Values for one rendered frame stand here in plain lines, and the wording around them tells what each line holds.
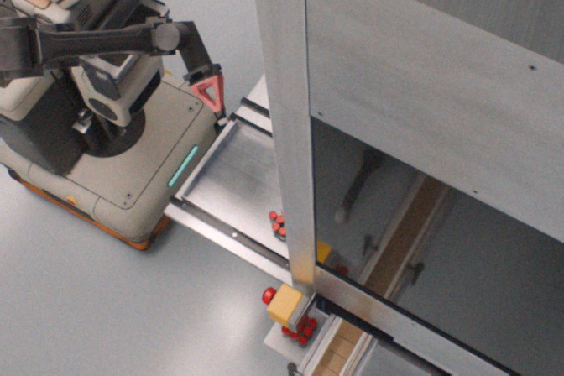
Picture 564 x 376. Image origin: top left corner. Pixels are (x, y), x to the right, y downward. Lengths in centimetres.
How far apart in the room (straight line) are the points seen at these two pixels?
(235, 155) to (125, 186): 78
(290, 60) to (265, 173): 109
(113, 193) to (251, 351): 74
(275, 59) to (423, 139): 19
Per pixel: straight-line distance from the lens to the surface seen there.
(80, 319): 282
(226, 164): 193
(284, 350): 176
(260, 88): 203
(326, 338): 171
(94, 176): 269
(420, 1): 64
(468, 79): 69
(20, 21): 139
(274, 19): 78
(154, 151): 267
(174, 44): 154
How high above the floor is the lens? 260
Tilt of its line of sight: 64 degrees down
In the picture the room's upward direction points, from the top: 7 degrees counter-clockwise
